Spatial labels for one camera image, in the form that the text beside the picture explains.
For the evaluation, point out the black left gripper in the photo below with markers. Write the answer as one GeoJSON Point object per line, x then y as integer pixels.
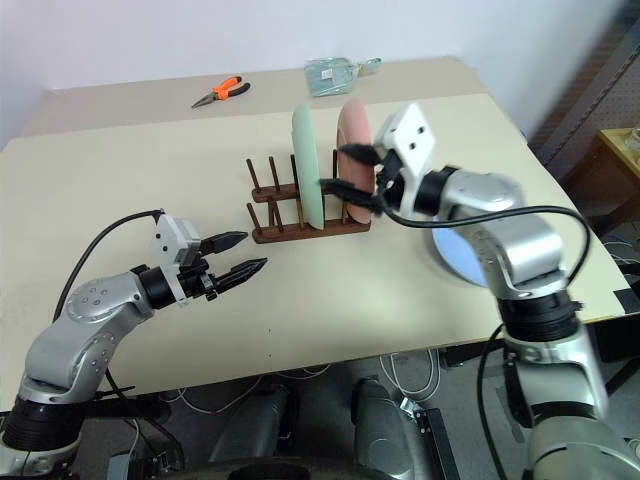
{"type": "Point", "coordinates": [197, 282]}

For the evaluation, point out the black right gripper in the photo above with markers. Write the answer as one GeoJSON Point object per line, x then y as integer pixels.
{"type": "Point", "coordinates": [391, 175]}

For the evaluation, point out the pink plate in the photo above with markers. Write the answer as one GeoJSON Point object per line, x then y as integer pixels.
{"type": "Point", "coordinates": [356, 120]}

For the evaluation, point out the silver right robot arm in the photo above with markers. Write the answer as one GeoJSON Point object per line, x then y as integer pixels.
{"type": "Point", "coordinates": [525, 240]}

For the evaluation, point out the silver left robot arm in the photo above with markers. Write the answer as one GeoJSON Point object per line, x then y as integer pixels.
{"type": "Point", "coordinates": [75, 340]}

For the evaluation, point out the wooden dish rack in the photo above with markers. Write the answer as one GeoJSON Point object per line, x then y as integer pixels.
{"type": "Point", "coordinates": [310, 235]}

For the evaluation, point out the green plate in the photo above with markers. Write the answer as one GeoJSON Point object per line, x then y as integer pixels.
{"type": "Point", "coordinates": [307, 170]}

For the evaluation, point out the clear plastic bag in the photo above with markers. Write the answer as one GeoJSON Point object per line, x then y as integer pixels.
{"type": "Point", "coordinates": [327, 77]}

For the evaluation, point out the blue plate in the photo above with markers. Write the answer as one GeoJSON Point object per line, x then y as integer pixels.
{"type": "Point", "coordinates": [455, 250]}

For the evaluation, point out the dark rounded robot leg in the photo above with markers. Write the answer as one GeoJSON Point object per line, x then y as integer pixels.
{"type": "Point", "coordinates": [257, 425]}
{"type": "Point", "coordinates": [385, 430]}

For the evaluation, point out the wooden side table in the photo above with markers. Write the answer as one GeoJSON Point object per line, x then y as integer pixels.
{"type": "Point", "coordinates": [617, 175]}

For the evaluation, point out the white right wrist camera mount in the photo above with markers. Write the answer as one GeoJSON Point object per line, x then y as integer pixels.
{"type": "Point", "coordinates": [412, 140]}

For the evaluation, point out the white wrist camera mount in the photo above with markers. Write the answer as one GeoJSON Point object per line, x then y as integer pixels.
{"type": "Point", "coordinates": [167, 245]}
{"type": "Point", "coordinates": [412, 140]}

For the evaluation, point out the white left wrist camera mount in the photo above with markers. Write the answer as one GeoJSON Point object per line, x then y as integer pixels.
{"type": "Point", "coordinates": [167, 245]}

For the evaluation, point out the black metal bracket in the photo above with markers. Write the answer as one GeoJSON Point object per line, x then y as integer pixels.
{"type": "Point", "coordinates": [437, 440]}

